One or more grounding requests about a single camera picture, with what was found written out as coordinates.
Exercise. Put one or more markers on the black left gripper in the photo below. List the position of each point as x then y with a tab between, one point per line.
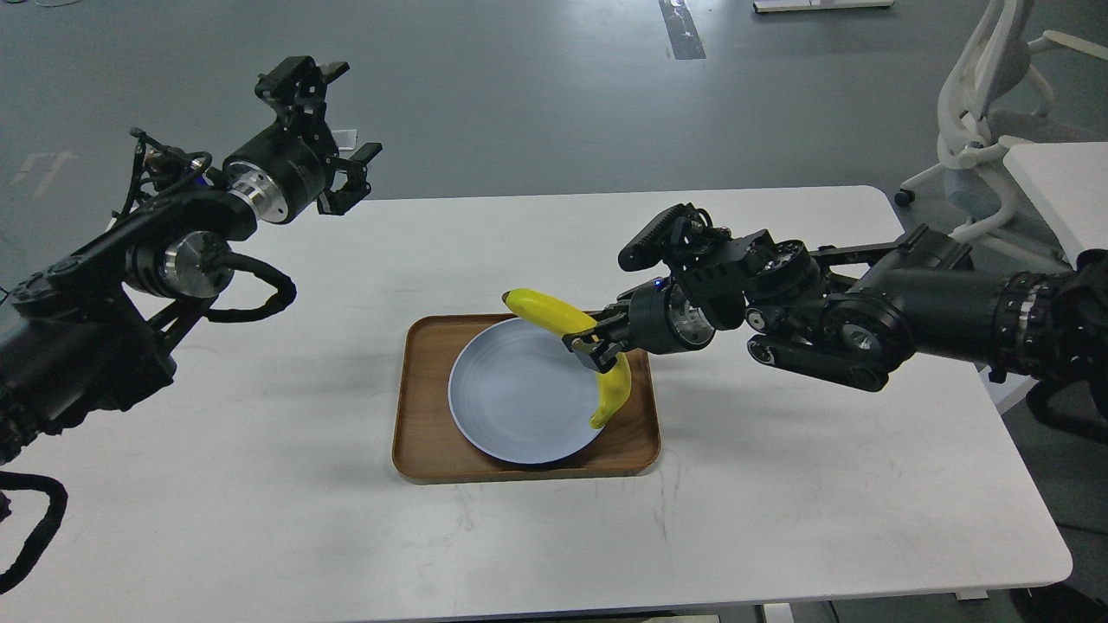
278	173

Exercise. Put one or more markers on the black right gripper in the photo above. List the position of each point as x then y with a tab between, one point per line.
657	318

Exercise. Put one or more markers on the light blue plate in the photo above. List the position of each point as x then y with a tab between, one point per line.
518	395

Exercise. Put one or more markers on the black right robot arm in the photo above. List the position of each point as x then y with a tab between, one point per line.
852	315

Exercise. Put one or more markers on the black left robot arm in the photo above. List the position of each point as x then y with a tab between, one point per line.
95	331

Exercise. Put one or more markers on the brown wooden tray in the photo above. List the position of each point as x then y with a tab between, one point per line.
428	448

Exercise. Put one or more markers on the white office chair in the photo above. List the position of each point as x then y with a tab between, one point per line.
992	100

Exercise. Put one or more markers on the white side table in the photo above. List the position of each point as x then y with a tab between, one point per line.
1066	184

